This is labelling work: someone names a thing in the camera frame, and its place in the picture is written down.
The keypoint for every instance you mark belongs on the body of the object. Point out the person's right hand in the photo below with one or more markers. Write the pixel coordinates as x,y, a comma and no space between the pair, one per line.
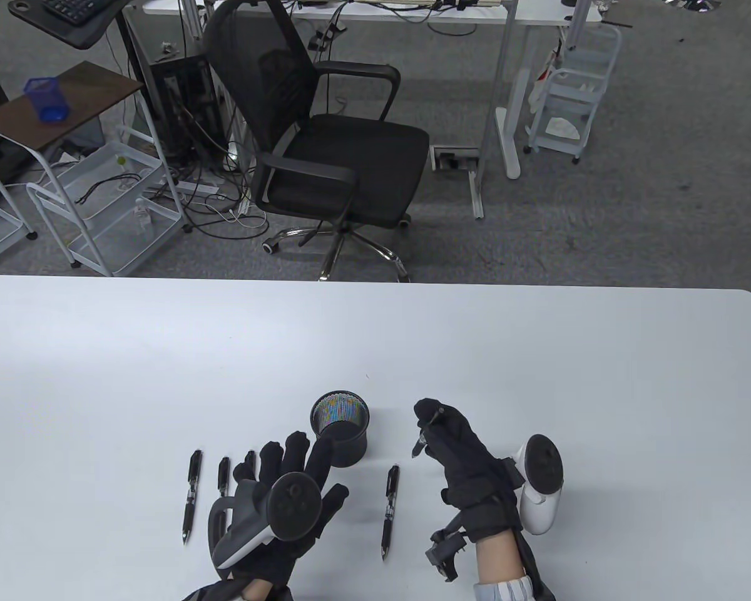
469,469

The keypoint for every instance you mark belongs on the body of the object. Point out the person's left hand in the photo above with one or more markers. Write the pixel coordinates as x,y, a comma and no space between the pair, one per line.
300,456

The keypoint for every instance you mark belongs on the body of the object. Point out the person's right forearm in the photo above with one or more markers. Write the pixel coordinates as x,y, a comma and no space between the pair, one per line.
497,557

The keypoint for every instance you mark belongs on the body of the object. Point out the black forearm battery box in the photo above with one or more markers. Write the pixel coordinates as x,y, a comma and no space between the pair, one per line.
543,593

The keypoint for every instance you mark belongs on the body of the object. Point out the black mesh pen holder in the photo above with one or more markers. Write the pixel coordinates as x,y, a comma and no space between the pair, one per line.
350,447

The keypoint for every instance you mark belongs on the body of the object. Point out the grey handheld controller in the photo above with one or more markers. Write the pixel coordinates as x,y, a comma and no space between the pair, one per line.
541,476
295,507

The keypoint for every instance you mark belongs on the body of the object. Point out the small clear spray bottle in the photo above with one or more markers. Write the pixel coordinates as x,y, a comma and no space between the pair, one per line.
141,216

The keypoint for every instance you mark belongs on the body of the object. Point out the white power strip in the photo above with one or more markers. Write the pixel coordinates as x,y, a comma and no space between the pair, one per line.
194,186

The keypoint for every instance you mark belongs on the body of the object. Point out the black mesh office chair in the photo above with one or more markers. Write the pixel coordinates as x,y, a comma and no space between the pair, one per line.
344,163

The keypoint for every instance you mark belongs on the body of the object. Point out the grey floor socket box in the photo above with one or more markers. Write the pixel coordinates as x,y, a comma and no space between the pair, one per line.
455,158

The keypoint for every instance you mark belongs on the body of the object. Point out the white cloth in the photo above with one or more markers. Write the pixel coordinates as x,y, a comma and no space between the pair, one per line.
563,128

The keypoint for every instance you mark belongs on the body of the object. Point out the black computer tower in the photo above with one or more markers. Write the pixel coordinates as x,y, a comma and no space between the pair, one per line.
181,106

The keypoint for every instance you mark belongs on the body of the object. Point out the small white rolling cart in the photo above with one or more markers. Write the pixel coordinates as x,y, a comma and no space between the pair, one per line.
569,94

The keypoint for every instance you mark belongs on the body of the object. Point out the white cart with brown top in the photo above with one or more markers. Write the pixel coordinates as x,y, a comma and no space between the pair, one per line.
81,94

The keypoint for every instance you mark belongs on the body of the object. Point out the blue mesh pen cup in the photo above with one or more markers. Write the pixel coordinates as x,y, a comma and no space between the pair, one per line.
49,103

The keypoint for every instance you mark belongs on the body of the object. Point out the white office desk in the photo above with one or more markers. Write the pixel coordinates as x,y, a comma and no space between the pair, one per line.
538,14

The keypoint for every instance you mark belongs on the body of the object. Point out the black keyboard stand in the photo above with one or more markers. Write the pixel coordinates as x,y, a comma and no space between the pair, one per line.
87,34

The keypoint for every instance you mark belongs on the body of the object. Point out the black keyboard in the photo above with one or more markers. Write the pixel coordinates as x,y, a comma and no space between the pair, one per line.
75,7

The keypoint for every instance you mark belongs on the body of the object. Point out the chrome chair base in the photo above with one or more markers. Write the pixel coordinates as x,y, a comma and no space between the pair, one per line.
694,4

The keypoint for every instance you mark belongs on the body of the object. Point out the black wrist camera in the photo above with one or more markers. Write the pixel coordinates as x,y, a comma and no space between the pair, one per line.
441,551

